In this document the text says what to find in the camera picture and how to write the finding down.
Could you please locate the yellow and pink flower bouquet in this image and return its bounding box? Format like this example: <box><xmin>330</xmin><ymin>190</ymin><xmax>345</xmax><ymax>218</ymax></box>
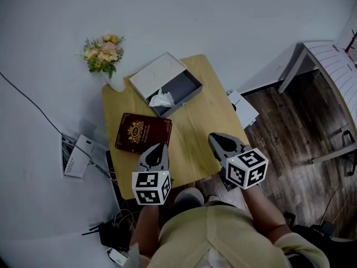
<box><xmin>74</xmin><ymin>33</ymin><xmax>126</xmax><ymax>80</ymax></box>

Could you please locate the white vase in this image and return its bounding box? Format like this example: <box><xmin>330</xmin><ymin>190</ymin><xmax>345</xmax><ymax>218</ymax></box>
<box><xmin>104</xmin><ymin>70</ymin><xmax>126</xmax><ymax>93</ymax></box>

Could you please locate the white item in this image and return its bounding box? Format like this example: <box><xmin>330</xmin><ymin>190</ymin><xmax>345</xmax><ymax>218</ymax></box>
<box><xmin>148</xmin><ymin>88</ymin><xmax>176</xmax><ymax>107</ymax></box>

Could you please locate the white slatted desk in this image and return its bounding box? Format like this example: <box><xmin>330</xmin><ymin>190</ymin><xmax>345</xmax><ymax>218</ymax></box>
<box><xmin>237</xmin><ymin>40</ymin><xmax>357</xmax><ymax>128</ymax></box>

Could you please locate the black floor cable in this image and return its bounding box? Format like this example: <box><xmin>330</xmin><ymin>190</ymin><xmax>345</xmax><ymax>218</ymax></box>
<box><xmin>317</xmin><ymin>156</ymin><xmax>357</xmax><ymax>226</ymax></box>

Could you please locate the dark red hardcover book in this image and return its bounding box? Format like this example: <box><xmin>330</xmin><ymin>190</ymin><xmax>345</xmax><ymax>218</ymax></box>
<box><xmin>114</xmin><ymin>112</ymin><xmax>173</xmax><ymax>154</ymax></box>

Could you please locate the grey desk frame bar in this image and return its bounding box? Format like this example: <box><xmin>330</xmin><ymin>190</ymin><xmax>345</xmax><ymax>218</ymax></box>
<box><xmin>311</xmin><ymin>142</ymin><xmax>357</xmax><ymax>165</ymax></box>

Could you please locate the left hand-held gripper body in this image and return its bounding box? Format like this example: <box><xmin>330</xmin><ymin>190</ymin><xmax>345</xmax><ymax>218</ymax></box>
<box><xmin>132</xmin><ymin>152</ymin><xmax>172</xmax><ymax>206</ymax></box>

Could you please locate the person's right forearm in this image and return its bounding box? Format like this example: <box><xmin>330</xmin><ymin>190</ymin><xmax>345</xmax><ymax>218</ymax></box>
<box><xmin>244</xmin><ymin>184</ymin><xmax>294</xmax><ymax>246</ymax></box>

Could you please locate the small white cardboard box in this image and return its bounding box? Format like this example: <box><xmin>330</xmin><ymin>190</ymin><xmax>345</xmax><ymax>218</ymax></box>
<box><xmin>228</xmin><ymin>90</ymin><xmax>260</xmax><ymax>130</ymax></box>

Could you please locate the person's left forearm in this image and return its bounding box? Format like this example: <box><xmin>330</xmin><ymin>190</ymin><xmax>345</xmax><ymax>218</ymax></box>
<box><xmin>129</xmin><ymin>204</ymin><xmax>162</xmax><ymax>259</ymax></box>

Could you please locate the grey box with lid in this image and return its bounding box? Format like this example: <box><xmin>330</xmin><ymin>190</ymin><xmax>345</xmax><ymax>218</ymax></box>
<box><xmin>128</xmin><ymin>52</ymin><xmax>204</xmax><ymax>119</ymax></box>

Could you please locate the white power adapter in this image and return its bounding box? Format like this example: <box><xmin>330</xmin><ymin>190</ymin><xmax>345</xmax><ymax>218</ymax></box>
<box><xmin>107</xmin><ymin>248</ymin><xmax>131</xmax><ymax>267</ymax></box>

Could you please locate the black chair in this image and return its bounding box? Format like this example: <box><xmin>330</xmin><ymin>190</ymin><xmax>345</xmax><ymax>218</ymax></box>
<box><xmin>283</xmin><ymin>211</ymin><xmax>357</xmax><ymax>268</ymax></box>

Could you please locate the person's pale yellow top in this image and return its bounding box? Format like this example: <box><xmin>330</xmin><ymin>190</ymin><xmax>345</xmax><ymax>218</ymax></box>
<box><xmin>128</xmin><ymin>205</ymin><xmax>331</xmax><ymax>268</ymax></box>

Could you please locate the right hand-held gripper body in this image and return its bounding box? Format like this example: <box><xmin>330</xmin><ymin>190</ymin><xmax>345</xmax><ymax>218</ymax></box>
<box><xmin>219</xmin><ymin>145</ymin><xmax>269</xmax><ymax>190</ymax></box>

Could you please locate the dark red coat stand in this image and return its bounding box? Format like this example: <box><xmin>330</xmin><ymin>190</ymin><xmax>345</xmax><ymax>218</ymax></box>
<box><xmin>344</xmin><ymin>29</ymin><xmax>357</xmax><ymax>54</ymax></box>

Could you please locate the person's grey shoe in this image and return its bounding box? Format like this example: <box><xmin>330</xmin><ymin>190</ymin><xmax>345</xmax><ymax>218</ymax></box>
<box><xmin>173</xmin><ymin>188</ymin><xmax>205</xmax><ymax>209</ymax></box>

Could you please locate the black router with antennas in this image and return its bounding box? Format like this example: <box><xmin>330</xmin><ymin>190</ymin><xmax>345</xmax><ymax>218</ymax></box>
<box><xmin>81</xmin><ymin>221</ymin><xmax>132</xmax><ymax>251</ymax></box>

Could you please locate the grey wall cable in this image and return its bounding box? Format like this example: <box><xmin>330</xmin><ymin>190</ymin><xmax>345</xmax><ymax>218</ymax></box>
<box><xmin>0</xmin><ymin>71</ymin><xmax>112</xmax><ymax>180</ymax></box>

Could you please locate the white printed paper box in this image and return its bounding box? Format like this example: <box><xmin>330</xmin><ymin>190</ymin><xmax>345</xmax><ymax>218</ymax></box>
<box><xmin>61</xmin><ymin>134</ymin><xmax>108</xmax><ymax>179</ymax></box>

